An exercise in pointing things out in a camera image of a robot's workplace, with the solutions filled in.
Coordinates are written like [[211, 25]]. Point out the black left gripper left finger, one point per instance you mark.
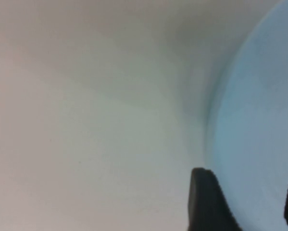
[[206, 204]]

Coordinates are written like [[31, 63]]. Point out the light blue round plate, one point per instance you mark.
[[254, 120]]

